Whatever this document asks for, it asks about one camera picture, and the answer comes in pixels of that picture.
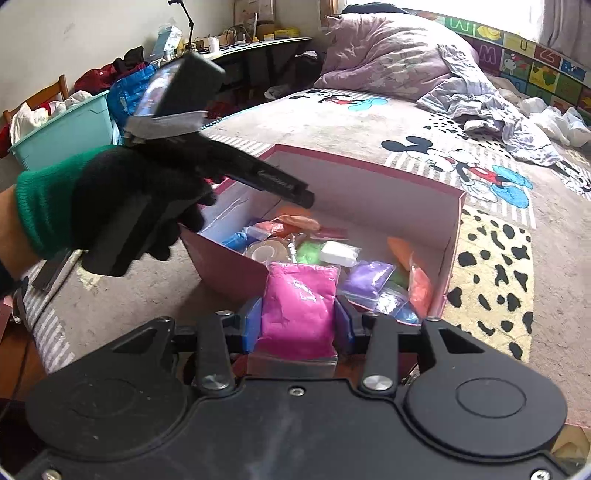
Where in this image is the magenta clay bag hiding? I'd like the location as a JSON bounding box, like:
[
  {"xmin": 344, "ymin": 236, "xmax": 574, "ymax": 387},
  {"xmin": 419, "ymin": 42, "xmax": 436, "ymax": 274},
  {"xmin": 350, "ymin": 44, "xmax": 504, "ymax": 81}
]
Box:
[{"xmin": 247, "ymin": 263, "xmax": 339, "ymax": 379}]

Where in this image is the person's left forearm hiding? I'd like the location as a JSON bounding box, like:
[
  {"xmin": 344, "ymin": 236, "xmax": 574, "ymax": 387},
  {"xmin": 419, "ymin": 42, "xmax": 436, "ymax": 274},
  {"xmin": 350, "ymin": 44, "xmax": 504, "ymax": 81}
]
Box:
[{"xmin": 0, "ymin": 185, "xmax": 41, "ymax": 298}]

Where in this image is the black green gloved left hand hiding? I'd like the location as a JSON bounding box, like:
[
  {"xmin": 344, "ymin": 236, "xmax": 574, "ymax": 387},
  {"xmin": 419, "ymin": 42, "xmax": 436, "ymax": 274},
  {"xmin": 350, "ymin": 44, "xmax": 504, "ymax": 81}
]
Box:
[{"xmin": 15, "ymin": 144, "xmax": 215, "ymax": 259}]

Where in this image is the blue plastic shopping bag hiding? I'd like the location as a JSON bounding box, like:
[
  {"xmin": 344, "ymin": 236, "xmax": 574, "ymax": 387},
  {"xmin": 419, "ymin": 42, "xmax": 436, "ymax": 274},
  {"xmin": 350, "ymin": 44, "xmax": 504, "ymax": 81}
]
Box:
[{"xmin": 107, "ymin": 64, "xmax": 156, "ymax": 131}]

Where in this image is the teal plastic storage bin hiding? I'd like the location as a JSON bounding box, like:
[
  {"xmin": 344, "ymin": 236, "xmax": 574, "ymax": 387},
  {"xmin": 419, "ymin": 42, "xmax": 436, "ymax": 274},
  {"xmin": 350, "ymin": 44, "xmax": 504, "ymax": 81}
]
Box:
[{"xmin": 9, "ymin": 91, "xmax": 115, "ymax": 171}]

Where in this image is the orange clay bag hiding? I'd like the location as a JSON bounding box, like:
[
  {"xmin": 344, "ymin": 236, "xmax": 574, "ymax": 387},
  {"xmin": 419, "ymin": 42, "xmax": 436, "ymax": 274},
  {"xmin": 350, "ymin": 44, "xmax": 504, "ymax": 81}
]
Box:
[{"xmin": 387, "ymin": 237, "xmax": 434, "ymax": 319}]

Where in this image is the purple clay bag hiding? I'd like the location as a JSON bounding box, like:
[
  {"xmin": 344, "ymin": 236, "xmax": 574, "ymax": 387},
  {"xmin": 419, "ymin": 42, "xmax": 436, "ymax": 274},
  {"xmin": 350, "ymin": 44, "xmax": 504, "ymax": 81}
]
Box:
[{"xmin": 341, "ymin": 261, "xmax": 396, "ymax": 300}]

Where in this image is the white clay bag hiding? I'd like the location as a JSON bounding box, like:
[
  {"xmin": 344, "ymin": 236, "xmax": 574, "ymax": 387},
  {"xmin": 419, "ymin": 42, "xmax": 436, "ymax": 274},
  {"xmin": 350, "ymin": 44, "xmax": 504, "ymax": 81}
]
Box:
[{"xmin": 318, "ymin": 241, "xmax": 361, "ymax": 268}]

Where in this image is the blue clay bag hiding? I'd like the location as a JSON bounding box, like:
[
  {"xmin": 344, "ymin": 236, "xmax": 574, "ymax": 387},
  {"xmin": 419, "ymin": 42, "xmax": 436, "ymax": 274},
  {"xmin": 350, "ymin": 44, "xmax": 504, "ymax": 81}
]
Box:
[{"xmin": 221, "ymin": 230, "xmax": 257, "ymax": 254}]

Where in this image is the red cardboard box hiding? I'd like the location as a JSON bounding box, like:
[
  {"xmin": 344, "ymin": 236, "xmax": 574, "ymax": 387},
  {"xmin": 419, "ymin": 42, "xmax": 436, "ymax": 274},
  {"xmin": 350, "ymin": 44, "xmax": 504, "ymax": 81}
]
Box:
[{"xmin": 181, "ymin": 144, "xmax": 464, "ymax": 316}]

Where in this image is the Mickey Mouse bed blanket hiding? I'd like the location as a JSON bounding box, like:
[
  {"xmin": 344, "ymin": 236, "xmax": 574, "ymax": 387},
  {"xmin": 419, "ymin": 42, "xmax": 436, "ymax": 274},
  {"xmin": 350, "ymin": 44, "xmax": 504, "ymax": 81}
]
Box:
[{"xmin": 25, "ymin": 90, "xmax": 590, "ymax": 426}]

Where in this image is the purple floral quilt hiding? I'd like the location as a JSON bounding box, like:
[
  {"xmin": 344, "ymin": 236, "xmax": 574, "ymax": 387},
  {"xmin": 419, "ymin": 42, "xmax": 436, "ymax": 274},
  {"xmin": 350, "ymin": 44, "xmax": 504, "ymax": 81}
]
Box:
[{"xmin": 315, "ymin": 12, "xmax": 561, "ymax": 167}]

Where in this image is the white clothes pile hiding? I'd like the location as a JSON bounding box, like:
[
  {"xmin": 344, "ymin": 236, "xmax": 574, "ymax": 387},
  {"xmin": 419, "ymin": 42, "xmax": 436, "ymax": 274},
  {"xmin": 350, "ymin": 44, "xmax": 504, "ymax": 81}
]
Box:
[{"xmin": 519, "ymin": 97, "xmax": 591, "ymax": 148}]

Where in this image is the colourful alphabet foam mat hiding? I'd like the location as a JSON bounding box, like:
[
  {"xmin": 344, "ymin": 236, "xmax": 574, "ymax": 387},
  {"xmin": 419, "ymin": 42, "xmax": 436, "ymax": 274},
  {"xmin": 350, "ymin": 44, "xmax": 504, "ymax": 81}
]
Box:
[{"xmin": 413, "ymin": 10, "xmax": 590, "ymax": 124}]

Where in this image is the grey window curtain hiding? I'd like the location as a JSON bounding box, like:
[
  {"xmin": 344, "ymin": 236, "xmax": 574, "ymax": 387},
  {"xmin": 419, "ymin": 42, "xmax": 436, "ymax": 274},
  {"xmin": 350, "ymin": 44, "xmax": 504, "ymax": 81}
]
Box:
[{"xmin": 538, "ymin": 0, "xmax": 591, "ymax": 67}]

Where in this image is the cluttered wall shelf desk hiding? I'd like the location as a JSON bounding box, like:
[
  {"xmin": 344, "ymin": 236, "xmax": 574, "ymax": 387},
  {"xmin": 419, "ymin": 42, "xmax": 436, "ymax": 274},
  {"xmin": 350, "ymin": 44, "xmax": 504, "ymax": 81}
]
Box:
[{"xmin": 148, "ymin": 1, "xmax": 311, "ymax": 86}]

